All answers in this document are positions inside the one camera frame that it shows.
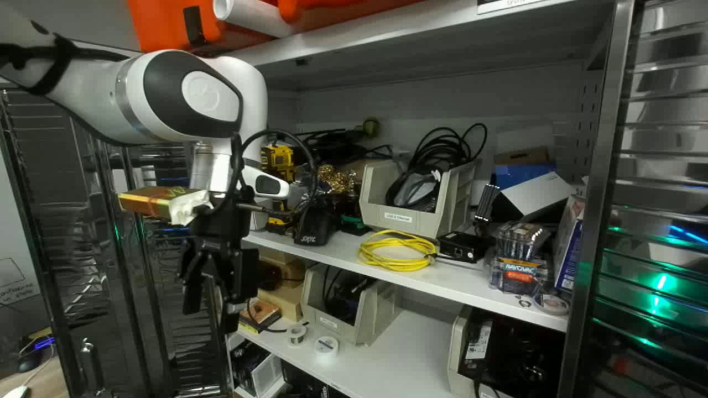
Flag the small black electronic box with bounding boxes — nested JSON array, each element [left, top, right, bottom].
[[437, 230, 492, 264]]

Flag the small solder spool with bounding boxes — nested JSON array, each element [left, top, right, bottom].
[[285, 320, 309, 347]]

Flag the pack of batteries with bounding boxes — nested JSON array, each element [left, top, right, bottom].
[[487, 220, 555, 298]]

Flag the grey tool bin with cables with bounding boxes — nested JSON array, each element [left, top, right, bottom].
[[358, 157, 475, 241]]

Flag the yellow cable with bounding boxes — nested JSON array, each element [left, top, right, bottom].
[[357, 228, 443, 273]]

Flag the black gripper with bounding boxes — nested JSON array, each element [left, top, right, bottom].
[[180, 185, 260, 315]]

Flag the black battery charger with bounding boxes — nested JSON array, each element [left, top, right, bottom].
[[292, 193, 342, 247]]

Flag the yellow black power drill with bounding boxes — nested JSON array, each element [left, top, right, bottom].
[[260, 142, 306, 235]]

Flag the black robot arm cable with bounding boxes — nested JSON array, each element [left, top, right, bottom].
[[227, 128, 320, 222]]

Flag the orange tool case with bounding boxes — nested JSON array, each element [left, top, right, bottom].
[[126, 0, 415, 54]]

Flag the chrome wire rack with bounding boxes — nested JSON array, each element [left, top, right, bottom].
[[573, 0, 708, 398]]

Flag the small wooden box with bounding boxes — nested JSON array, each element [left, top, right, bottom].
[[237, 295, 285, 335]]

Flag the grey bin with black gear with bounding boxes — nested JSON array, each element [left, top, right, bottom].
[[443, 308, 567, 398]]

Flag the white metal shelf unit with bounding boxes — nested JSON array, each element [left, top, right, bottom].
[[220, 0, 637, 398]]

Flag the grey storage bin dark contents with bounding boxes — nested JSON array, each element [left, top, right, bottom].
[[298, 263, 404, 348]]

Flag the white paper box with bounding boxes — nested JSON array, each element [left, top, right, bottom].
[[497, 170, 579, 226]]

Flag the black coiled cables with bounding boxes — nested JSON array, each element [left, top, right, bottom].
[[383, 121, 492, 212]]

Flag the white rolled tube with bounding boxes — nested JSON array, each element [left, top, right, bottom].
[[210, 0, 298, 39]]

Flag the dark slatted rack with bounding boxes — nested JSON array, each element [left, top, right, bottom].
[[0, 86, 233, 398]]

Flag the blue flat box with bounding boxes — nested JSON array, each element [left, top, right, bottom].
[[492, 160, 558, 193]]

